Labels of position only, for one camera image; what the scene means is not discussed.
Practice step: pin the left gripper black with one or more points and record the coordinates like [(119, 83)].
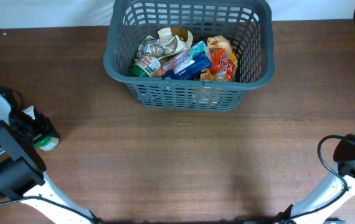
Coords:
[(47, 126)]

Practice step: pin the green lid jar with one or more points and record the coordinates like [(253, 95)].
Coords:
[(47, 144), (146, 66)]

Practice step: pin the beige snack bag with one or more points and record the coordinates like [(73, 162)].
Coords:
[(171, 41)]

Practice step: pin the blue white carton box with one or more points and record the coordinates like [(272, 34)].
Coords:
[(188, 64)]

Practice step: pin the tan orange snack bag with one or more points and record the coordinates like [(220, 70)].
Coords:
[(223, 58)]

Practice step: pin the grey plastic shopping basket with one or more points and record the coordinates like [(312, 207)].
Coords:
[(246, 24)]

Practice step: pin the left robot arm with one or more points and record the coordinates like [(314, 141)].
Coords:
[(23, 173)]

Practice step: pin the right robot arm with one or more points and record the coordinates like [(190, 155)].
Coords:
[(332, 192)]

